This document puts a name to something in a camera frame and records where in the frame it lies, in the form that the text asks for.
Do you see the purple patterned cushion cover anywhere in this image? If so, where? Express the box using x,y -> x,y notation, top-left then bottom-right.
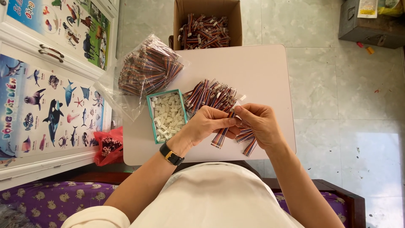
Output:
0,181 -> 349,228

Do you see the heap of bundled ribbon cables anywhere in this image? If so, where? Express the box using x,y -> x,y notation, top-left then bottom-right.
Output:
177,13 -> 231,50

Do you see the person's right hand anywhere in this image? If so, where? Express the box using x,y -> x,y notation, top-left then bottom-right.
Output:
232,103 -> 287,153

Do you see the small bundle of ribbon cables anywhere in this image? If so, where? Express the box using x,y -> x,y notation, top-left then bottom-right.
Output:
235,124 -> 259,157

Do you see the crumpled clear plastic bag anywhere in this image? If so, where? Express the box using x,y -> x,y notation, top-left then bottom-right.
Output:
0,203 -> 41,228

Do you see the bronze cabinet handle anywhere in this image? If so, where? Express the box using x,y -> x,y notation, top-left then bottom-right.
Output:
39,44 -> 65,58
38,50 -> 64,63

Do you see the pile of multicolour ribbon cables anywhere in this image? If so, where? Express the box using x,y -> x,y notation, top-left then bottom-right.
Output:
182,79 -> 238,118

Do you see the teal cardboard tray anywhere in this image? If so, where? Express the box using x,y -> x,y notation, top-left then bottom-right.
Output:
146,89 -> 188,145

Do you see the white and yellow paper packet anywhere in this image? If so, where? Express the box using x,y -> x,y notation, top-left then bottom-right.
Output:
357,0 -> 379,19

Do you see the white cabinet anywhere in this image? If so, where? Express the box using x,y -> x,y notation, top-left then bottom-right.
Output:
0,0 -> 121,191

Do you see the land animals poster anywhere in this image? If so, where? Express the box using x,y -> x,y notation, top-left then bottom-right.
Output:
6,0 -> 111,71

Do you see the multicolour ribbon cable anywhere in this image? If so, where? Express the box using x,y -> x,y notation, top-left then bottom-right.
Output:
210,108 -> 238,149

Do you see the person's white shirt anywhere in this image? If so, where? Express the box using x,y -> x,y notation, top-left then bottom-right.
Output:
61,162 -> 305,228

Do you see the clear bag of ribbon cables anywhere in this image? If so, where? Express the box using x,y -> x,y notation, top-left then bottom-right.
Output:
94,34 -> 190,122

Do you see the grey metal box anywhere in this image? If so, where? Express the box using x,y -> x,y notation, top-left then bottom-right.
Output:
338,0 -> 405,49

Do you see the black wristwatch with gold buckle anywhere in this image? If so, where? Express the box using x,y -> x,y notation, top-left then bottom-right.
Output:
159,142 -> 185,166

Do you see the heap of white plastic connectors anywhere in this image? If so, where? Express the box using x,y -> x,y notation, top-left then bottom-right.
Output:
151,92 -> 186,142

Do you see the person's left hand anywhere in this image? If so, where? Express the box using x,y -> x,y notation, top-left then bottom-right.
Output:
176,105 -> 243,149

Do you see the yellow plastic bag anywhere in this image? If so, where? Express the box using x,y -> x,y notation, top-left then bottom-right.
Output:
378,0 -> 405,17

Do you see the brown cardboard box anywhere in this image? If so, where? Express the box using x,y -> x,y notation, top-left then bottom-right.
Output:
173,0 -> 243,51

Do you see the red plastic bag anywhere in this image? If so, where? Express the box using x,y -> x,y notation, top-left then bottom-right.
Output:
93,126 -> 124,167

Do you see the sea animals poster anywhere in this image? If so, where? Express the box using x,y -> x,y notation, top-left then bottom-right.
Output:
0,54 -> 107,167

